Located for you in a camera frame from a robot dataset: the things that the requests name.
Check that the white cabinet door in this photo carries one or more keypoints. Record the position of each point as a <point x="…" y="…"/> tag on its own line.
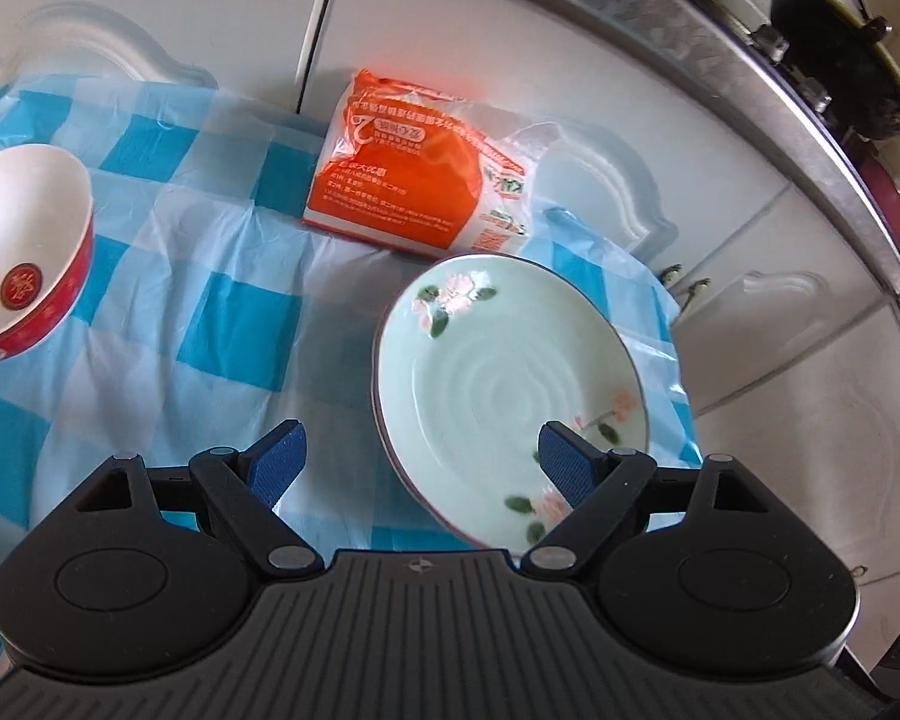
<point x="832" y="390"/>
<point x="570" y="52"/>
<point x="195" y="0"/>

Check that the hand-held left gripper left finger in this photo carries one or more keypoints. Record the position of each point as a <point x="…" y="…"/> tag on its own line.
<point x="274" y="465"/>

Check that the gas stove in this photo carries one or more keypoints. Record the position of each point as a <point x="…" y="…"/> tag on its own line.
<point x="769" y="39"/>

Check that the green floral plate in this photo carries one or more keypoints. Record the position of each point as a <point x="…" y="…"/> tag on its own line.
<point x="495" y="360"/>

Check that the grey stone countertop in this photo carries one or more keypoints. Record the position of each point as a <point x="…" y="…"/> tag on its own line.
<point x="720" y="37"/>

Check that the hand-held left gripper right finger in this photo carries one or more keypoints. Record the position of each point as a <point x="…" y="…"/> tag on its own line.
<point x="570" y="465"/>

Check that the orange plastic packet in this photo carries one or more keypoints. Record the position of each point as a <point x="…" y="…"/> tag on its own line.
<point x="390" y="187"/>

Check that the red bowl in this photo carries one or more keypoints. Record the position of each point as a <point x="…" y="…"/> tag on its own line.
<point x="22" y="225"/>

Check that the blue checked tablecloth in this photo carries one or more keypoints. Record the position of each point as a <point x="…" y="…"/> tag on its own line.
<point x="195" y="255"/>

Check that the black wok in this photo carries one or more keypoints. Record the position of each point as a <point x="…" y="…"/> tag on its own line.
<point x="832" y="30"/>

